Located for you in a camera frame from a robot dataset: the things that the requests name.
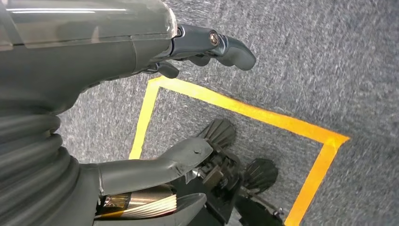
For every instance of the yellow floor tape square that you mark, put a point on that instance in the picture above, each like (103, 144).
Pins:
(249, 109)

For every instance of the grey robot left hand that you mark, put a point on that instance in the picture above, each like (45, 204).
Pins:
(78, 46)

